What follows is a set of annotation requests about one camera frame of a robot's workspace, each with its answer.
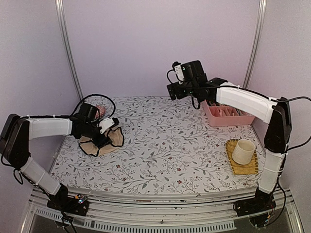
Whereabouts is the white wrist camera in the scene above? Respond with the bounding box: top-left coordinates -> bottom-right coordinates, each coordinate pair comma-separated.
99,117 -> 119,134
172,61 -> 185,84

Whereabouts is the right aluminium frame post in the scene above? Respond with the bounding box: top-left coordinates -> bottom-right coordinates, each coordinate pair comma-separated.
243,0 -> 267,88

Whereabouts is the front aluminium rail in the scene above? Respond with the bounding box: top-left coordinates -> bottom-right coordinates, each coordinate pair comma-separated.
21,186 -> 303,233

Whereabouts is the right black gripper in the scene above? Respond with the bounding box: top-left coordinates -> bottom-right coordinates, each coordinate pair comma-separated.
168,80 -> 198,100

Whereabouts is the aluminium frame post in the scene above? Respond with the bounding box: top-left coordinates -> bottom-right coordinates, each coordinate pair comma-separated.
55,0 -> 84,100
243,0 -> 267,88

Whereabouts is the yellow woven mat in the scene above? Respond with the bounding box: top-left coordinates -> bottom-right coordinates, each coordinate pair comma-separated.
225,139 -> 259,175

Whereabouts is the pink divided organizer tray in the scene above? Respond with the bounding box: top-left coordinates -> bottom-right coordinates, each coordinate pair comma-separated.
203,101 -> 255,127

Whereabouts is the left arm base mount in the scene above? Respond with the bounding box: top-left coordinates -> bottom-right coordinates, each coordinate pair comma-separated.
47,187 -> 89,216

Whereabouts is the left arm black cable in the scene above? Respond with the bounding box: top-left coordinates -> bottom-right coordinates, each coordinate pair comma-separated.
72,94 -> 116,119

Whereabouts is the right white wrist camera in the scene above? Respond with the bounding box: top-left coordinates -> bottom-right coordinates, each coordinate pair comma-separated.
172,61 -> 185,84

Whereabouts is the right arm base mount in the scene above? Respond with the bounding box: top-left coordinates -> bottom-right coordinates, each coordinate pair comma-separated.
233,189 -> 276,216

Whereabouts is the beige underwear black trim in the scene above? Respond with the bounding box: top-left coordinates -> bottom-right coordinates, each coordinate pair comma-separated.
78,127 -> 124,157

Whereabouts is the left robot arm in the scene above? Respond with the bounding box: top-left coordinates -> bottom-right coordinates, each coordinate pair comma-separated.
0,104 -> 119,211

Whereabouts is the floral table cloth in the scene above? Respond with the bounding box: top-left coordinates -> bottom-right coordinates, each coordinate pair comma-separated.
51,97 -> 265,195

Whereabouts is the cream ribbed cup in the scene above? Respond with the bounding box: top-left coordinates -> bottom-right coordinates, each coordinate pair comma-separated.
232,139 -> 255,165

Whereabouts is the left aluminium frame post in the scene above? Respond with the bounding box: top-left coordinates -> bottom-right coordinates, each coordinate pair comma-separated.
55,0 -> 84,100

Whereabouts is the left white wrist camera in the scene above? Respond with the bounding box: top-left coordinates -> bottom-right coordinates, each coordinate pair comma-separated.
99,117 -> 119,134

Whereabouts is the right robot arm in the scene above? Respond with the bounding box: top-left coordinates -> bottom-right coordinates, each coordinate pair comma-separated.
167,60 -> 292,212

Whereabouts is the red patterned rolled underwear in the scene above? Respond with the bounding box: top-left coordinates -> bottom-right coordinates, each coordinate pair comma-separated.
95,105 -> 106,119

